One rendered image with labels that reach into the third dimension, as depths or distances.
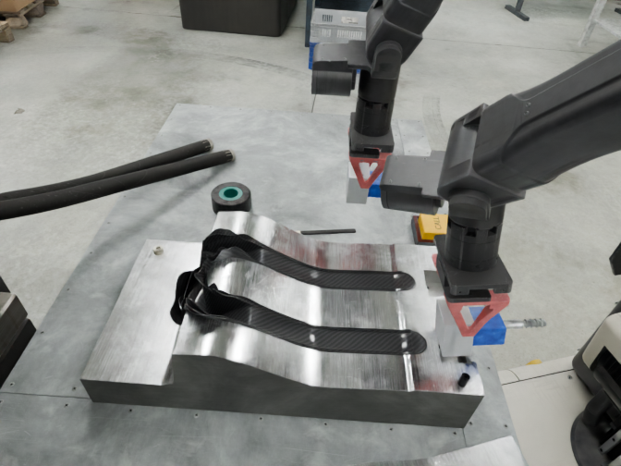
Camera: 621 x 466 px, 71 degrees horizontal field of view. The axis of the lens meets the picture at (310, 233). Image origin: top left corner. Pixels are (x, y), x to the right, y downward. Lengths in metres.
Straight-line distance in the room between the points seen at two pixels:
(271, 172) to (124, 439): 0.63
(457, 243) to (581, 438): 0.99
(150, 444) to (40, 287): 1.48
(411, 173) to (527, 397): 1.02
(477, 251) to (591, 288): 1.78
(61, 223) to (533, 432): 2.02
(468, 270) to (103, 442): 0.49
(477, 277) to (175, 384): 0.38
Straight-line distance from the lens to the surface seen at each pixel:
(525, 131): 0.35
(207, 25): 4.58
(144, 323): 0.67
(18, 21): 4.95
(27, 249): 2.25
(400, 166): 0.47
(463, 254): 0.50
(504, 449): 0.62
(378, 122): 0.69
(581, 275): 2.30
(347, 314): 0.63
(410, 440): 0.65
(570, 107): 0.32
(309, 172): 1.03
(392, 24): 0.59
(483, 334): 0.59
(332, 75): 0.66
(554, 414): 1.41
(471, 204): 0.40
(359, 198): 0.77
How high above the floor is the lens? 1.38
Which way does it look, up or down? 42 degrees down
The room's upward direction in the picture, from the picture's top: 4 degrees clockwise
